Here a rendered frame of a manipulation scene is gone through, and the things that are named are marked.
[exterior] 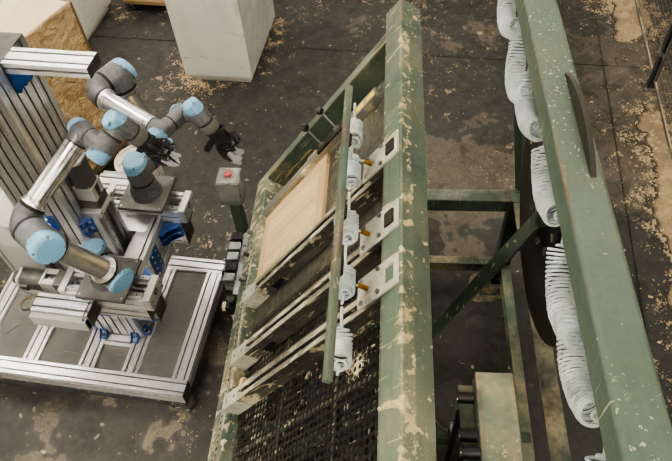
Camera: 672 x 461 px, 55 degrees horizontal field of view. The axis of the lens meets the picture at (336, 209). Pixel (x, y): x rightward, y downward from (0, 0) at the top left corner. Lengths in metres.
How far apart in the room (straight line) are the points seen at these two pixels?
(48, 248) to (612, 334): 1.79
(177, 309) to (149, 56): 2.71
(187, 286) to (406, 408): 2.49
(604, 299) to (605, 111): 3.89
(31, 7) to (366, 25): 2.78
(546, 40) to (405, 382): 1.04
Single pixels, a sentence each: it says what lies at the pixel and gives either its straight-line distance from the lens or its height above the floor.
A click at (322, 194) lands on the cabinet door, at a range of 2.63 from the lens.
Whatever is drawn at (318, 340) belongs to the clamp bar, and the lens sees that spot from 2.07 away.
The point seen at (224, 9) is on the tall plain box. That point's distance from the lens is 4.94.
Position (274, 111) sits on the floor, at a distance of 5.04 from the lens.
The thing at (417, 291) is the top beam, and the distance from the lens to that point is 1.72.
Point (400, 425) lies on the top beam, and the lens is 1.53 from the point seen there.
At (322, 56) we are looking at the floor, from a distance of 5.51.
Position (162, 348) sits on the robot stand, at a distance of 3.69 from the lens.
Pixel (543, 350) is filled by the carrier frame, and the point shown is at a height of 0.79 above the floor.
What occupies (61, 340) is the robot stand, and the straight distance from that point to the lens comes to 3.93.
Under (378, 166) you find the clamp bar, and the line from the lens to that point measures 2.06.
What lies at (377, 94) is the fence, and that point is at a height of 1.67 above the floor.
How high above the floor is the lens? 3.34
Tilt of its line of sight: 51 degrees down
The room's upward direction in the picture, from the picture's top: 4 degrees counter-clockwise
